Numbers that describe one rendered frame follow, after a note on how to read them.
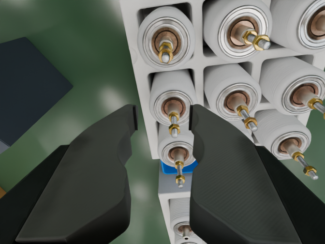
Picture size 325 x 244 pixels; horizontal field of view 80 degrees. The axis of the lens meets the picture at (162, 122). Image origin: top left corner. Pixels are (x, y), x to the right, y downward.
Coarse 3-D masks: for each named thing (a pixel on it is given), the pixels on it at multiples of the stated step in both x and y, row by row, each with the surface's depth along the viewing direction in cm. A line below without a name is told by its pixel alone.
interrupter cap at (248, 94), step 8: (224, 88) 35; (232, 88) 35; (240, 88) 35; (248, 88) 35; (224, 96) 36; (232, 96) 36; (240, 96) 36; (248, 96) 36; (256, 96) 35; (216, 104) 36; (224, 104) 37; (248, 104) 36; (256, 104) 36; (224, 112) 37; (232, 112) 37
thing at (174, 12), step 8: (160, 8) 31; (168, 8) 29; (176, 8) 35; (152, 16) 29; (160, 16) 29; (176, 16) 29; (184, 16) 30; (144, 24) 30; (184, 24) 30; (192, 32) 31; (192, 40) 31; (192, 48) 32; (144, 56) 33; (152, 64) 33
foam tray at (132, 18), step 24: (120, 0) 34; (144, 0) 34; (168, 0) 34; (192, 0) 34; (264, 0) 34; (192, 24) 36; (288, 48) 38; (144, 72) 41; (192, 72) 45; (144, 96) 44; (144, 120) 48
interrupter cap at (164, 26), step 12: (156, 24) 30; (168, 24) 29; (180, 24) 29; (144, 36) 30; (156, 36) 31; (180, 36) 30; (144, 48) 31; (156, 48) 32; (180, 48) 31; (156, 60) 32; (180, 60) 32
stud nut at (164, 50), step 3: (162, 48) 24; (165, 48) 24; (168, 48) 24; (162, 51) 24; (165, 51) 24; (168, 51) 24; (171, 51) 24; (159, 54) 24; (171, 54) 24; (159, 57) 24; (171, 57) 24
